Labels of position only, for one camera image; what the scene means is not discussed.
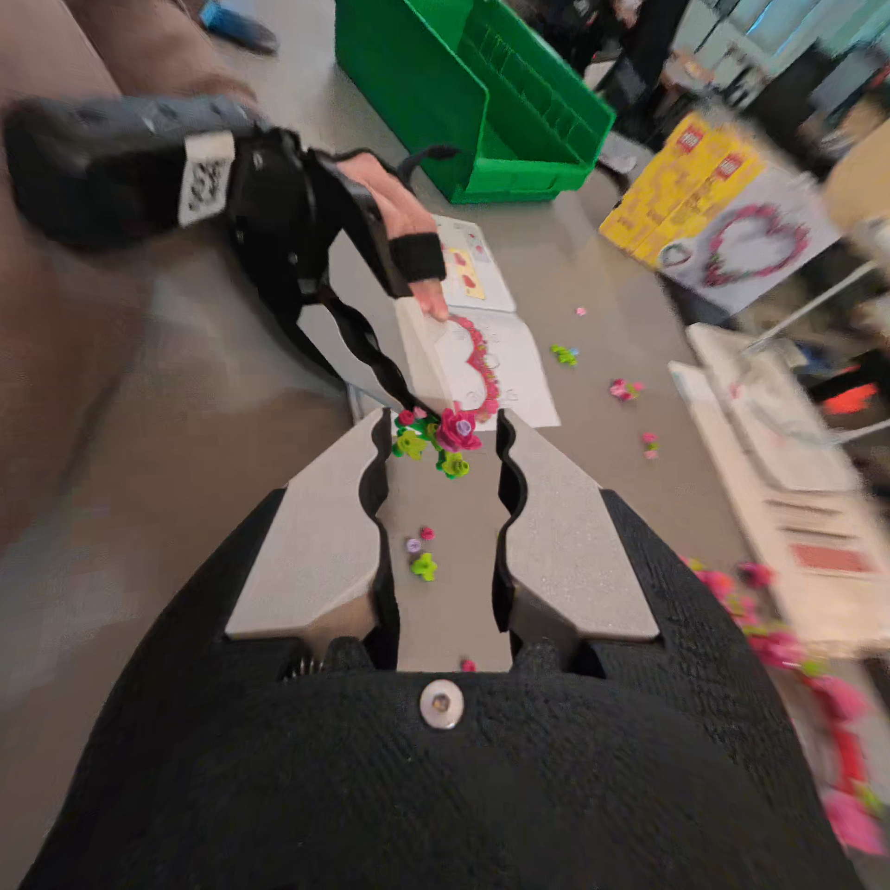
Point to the person's left hand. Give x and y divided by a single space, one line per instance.
396 201

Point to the person's left forearm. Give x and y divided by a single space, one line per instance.
160 48

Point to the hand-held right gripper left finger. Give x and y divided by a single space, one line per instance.
313 549

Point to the lime leaves with pink flower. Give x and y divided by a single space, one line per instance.
622 391

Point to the red pink brick heart frame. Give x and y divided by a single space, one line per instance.
772 646

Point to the laminated instruction sheet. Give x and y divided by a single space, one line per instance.
827 556

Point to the person's torso in grey sweater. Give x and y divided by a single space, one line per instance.
42 347

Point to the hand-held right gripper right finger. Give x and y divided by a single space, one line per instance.
577 556

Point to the white instruction booklet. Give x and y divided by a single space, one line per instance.
514 375

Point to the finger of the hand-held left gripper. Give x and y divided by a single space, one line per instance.
368 361
424 361

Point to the yellow and white set box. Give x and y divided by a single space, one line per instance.
695 208

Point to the lime leaves with blue stud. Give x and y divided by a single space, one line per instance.
564 355

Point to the lime leaf brick piece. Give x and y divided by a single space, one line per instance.
424 567

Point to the green plastic storage bin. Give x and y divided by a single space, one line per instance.
417 90

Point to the blue plastic object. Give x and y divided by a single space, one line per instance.
236 28

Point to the green stem brick flower cluster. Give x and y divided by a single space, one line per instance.
455 431

